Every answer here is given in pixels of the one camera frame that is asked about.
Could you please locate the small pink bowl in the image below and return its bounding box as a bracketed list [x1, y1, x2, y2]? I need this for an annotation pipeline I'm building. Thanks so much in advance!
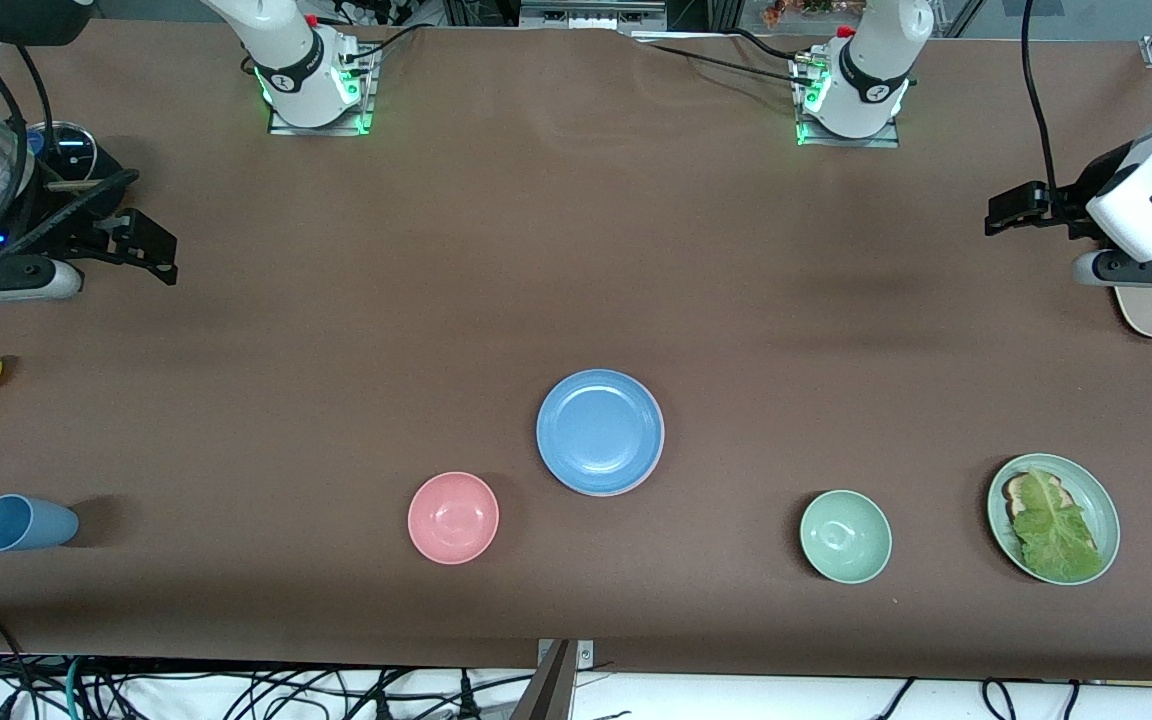
[407, 471, 500, 566]

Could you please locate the blue cup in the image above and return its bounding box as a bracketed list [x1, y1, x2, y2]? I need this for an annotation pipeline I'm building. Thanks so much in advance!
[0, 494, 80, 553]

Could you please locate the orange flower decoration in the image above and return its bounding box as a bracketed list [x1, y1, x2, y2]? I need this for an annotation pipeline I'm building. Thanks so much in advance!
[761, 0, 867, 27]

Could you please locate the small green bowl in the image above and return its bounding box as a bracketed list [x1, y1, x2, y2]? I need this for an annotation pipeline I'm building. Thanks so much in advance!
[800, 489, 893, 584]

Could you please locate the green plate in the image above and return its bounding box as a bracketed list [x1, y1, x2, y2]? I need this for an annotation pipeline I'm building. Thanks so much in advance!
[987, 453, 1121, 586]

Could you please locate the aluminium frame bar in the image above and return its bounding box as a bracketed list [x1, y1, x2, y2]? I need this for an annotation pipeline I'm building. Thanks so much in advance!
[519, 0, 669, 31]

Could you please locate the black base cable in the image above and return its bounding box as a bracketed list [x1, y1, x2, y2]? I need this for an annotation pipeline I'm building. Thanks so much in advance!
[631, 28, 817, 89]
[341, 22, 439, 73]

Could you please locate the toasted bread slice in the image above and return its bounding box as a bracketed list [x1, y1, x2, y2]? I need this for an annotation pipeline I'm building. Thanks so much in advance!
[1002, 472, 1067, 521]

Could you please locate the grey table edge bracket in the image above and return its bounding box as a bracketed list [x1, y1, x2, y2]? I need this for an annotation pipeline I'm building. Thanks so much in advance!
[534, 638, 597, 720]

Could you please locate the glass lid blue knob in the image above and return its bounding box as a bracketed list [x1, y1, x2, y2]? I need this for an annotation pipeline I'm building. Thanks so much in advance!
[24, 120, 98, 187]

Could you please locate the green cable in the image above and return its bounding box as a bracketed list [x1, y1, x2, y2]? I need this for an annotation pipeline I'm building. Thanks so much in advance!
[62, 655, 89, 720]

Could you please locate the green lettuce leaf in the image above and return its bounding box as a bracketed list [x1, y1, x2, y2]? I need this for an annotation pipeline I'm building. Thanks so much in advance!
[1011, 466, 1105, 583]

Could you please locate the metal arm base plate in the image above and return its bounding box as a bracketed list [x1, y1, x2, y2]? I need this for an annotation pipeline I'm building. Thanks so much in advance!
[266, 40, 377, 136]
[794, 50, 902, 149]

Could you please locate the black saucepan blue handle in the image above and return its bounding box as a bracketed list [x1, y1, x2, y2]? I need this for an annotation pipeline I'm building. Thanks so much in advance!
[26, 120, 129, 206]

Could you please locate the blue plate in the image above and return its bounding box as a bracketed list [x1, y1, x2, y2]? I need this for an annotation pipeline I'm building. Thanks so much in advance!
[536, 369, 666, 497]

